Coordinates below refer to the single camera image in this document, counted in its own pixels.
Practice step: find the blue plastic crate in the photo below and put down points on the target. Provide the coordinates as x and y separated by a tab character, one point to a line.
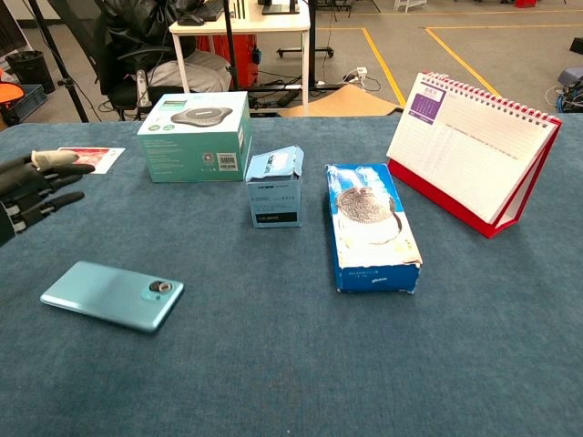
29	102

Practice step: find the white power strip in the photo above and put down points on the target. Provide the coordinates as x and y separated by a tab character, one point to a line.
360	72

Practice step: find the small light blue box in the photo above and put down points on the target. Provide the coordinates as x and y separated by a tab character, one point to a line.
275	205

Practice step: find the black keyboard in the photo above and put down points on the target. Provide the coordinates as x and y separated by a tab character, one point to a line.
211	10

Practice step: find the black wheeled stand base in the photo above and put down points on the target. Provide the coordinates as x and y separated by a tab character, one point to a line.
319	49

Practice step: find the black computer mouse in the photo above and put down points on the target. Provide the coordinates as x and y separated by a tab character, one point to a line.
190	20

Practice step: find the red spiral desk calendar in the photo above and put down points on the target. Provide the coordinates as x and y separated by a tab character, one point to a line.
464	155

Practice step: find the brown cardboard sheet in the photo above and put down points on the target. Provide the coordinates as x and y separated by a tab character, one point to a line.
346	102

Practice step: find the black floor power strip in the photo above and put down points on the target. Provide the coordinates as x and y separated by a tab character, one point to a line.
289	98

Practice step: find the red photo card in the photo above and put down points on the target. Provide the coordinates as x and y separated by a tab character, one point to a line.
108	157

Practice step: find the black trash bin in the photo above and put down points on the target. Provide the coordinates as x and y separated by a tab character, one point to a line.
31	68

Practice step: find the black monitor stand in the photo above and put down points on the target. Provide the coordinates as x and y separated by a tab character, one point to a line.
280	10

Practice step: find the blue cookie box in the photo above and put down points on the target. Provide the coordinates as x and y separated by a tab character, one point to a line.
369	227

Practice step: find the black office chair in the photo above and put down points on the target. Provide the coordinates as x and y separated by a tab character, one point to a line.
125	93

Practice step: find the light blue smartphone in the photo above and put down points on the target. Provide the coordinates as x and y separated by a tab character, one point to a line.
109	293

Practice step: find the white desk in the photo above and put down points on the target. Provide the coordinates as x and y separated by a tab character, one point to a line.
246	25

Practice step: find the black tripod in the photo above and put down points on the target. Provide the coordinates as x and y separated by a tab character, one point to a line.
64	77

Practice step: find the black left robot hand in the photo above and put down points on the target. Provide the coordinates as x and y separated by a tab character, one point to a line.
20	184

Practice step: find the green speakerphone box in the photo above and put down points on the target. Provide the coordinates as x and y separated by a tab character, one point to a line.
191	150

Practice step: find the orange object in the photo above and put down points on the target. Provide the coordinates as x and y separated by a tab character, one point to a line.
10	88

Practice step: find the black vertical pole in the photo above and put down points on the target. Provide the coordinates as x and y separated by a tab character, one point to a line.
230	45

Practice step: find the seated person in black jacket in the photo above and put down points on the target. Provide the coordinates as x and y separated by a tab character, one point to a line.
136	23

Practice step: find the red cabinet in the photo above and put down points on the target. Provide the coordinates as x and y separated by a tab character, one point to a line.
246	59

